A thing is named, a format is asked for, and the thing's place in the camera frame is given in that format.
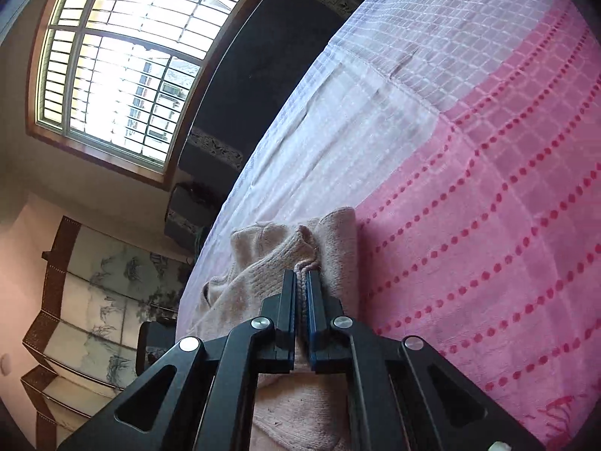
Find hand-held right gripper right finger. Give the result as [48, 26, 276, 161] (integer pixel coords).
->
[304, 270, 548, 451]

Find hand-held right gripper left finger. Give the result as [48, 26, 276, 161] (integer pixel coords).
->
[56, 269, 301, 451]

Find beige towel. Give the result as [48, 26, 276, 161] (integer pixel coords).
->
[192, 206, 361, 451]

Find dark armchair with patterned stripe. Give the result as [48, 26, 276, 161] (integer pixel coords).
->
[163, 182, 227, 260]

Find dark wooden chair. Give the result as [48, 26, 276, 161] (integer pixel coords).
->
[135, 317, 180, 377]

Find pink and white checked bedsheet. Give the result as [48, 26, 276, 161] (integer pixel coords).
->
[176, 0, 601, 451]

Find painted folding screen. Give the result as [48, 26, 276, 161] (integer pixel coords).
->
[20, 215, 191, 451]

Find dark sofa with patterned stripes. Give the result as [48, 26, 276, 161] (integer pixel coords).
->
[180, 0, 401, 185]

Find wood-framed barred window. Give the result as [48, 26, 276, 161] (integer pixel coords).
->
[26, 0, 297, 192]

